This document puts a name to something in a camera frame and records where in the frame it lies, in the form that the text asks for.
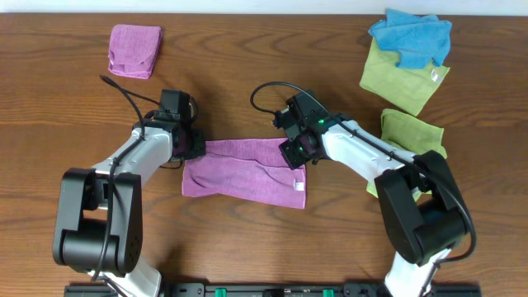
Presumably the flat green cloth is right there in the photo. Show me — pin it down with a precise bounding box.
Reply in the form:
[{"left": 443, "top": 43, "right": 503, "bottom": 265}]
[{"left": 360, "top": 39, "right": 450, "bottom": 116}]

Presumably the purple microfiber cloth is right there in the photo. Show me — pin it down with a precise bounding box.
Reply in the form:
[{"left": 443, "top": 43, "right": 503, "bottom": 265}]
[{"left": 181, "top": 138, "right": 307, "bottom": 209}]

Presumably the left black cable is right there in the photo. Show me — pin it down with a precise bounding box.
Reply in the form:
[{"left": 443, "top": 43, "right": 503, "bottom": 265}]
[{"left": 90, "top": 74, "right": 162, "bottom": 297}]

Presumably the black cable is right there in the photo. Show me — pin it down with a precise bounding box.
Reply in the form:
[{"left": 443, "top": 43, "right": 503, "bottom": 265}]
[
  {"left": 249, "top": 81, "right": 478, "bottom": 265},
  {"left": 90, "top": 74, "right": 162, "bottom": 297}
]

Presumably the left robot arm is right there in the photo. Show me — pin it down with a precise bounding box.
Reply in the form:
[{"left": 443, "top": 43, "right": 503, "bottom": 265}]
[{"left": 53, "top": 89, "right": 205, "bottom": 297}]

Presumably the blue microfiber cloth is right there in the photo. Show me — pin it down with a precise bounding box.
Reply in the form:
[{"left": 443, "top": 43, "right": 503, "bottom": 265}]
[{"left": 369, "top": 9, "right": 452, "bottom": 69}]

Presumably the right black cable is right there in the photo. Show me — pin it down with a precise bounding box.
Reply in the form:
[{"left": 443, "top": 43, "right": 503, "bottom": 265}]
[{"left": 249, "top": 81, "right": 478, "bottom": 265}]

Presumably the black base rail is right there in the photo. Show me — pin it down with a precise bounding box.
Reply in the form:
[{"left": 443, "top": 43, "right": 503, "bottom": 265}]
[{"left": 64, "top": 282, "right": 483, "bottom": 297}]

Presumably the crumpled green cloth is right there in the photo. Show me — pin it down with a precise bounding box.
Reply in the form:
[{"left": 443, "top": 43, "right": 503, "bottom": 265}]
[{"left": 365, "top": 108, "right": 448, "bottom": 203}]

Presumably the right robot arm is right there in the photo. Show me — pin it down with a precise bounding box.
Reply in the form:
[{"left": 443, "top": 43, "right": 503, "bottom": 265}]
[{"left": 273, "top": 93, "right": 479, "bottom": 296}]

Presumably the folded purple cloth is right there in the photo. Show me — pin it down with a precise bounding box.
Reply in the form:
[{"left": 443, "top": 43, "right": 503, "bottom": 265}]
[{"left": 108, "top": 24, "right": 163, "bottom": 79}]

